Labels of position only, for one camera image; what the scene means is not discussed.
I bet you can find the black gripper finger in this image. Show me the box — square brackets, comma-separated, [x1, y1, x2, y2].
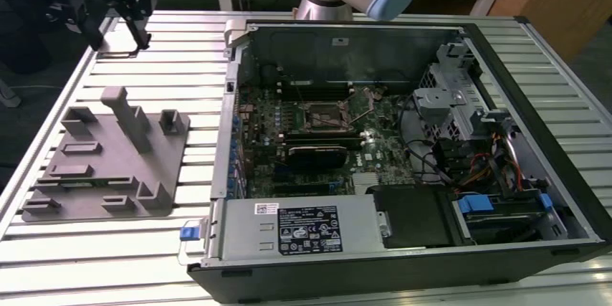
[107, 0, 157, 52]
[45, 0, 105, 52]

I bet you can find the metal socket cover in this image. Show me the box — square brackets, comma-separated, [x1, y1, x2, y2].
[333, 85, 381, 125]

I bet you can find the CPU socket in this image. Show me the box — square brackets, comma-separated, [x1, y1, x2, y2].
[295, 100, 355, 133]

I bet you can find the grey case latch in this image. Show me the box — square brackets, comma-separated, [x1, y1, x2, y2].
[222, 19, 250, 48]

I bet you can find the grey metal foot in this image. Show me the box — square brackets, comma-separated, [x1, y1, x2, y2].
[0, 78, 21, 108]

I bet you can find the grey parts rack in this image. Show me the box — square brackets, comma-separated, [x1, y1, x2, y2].
[21, 85, 191, 225]

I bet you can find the green RAM stick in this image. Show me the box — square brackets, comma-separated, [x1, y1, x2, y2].
[58, 178, 111, 188]

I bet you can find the black graphics card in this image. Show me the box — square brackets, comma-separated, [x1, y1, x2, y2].
[285, 143, 349, 174]

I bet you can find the black expansion slot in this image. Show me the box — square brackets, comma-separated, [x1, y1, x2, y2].
[271, 182, 335, 195]

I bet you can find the grey power supply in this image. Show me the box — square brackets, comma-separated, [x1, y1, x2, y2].
[202, 196, 383, 262]

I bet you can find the green motherboard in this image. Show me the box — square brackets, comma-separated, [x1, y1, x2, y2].
[235, 82, 434, 199]

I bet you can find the grey metal drive cage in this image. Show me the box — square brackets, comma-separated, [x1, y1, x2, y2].
[410, 42, 501, 142]

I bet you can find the silver chipset heatsink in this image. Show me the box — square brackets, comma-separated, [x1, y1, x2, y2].
[350, 172, 379, 193]

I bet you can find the black rating label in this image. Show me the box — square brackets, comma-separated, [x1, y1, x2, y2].
[275, 206, 345, 254]

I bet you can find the black plastic shroud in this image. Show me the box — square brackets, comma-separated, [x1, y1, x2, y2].
[371, 183, 474, 249]

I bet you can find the black PC case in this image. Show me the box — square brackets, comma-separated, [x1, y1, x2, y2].
[183, 15, 612, 305]

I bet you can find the wooden cabinet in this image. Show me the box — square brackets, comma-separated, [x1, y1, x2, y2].
[489, 0, 612, 67]

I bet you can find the blue disk carrier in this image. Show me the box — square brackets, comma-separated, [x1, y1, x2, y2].
[455, 193, 495, 216]

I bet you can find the black hard disk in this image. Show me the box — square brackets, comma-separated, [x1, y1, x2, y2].
[461, 209, 546, 246]

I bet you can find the yellow power wire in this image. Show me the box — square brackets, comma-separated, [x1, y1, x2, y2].
[455, 164, 495, 186]

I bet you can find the red data wire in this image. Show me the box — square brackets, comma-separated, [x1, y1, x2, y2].
[505, 140, 525, 193]

